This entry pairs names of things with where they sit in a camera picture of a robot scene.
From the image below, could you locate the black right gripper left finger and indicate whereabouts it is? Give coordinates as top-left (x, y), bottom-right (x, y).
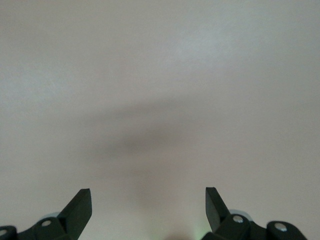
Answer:
top-left (17, 188), bottom-right (93, 240)

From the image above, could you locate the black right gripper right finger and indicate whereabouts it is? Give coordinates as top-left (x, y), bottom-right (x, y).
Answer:
top-left (201, 186), bottom-right (268, 240)

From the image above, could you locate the brown table cover sheet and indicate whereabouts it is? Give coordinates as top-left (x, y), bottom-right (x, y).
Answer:
top-left (0, 0), bottom-right (320, 240)

